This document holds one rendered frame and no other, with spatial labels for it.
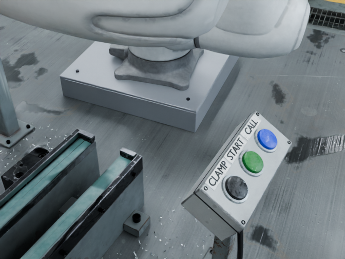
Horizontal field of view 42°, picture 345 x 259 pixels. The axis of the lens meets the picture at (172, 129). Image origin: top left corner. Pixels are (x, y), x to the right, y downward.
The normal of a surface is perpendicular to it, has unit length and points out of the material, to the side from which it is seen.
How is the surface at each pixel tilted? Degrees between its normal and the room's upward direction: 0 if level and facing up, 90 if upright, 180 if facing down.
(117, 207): 90
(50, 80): 0
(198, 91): 2
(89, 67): 2
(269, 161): 30
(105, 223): 90
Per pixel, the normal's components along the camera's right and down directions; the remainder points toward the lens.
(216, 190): 0.44, -0.49
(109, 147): 0.01, -0.76
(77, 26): -0.22, 0.92
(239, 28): -0.30, 0.74
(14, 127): 0.87, 0.33
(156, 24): 0.02, 0.90
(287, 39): 0.24, 0.66
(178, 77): 0.10, -0.56
